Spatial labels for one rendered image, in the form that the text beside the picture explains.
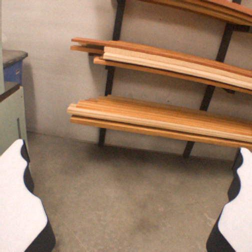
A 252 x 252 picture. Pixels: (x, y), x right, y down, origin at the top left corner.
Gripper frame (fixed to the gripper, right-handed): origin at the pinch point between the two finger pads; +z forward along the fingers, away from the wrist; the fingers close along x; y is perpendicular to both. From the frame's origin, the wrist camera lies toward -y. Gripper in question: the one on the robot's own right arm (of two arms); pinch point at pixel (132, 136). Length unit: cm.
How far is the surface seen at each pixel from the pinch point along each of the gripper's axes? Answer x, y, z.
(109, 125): -14, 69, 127
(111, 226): -9, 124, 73
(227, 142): 89, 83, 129
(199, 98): 74, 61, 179
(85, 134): -46, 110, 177
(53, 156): -73, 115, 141
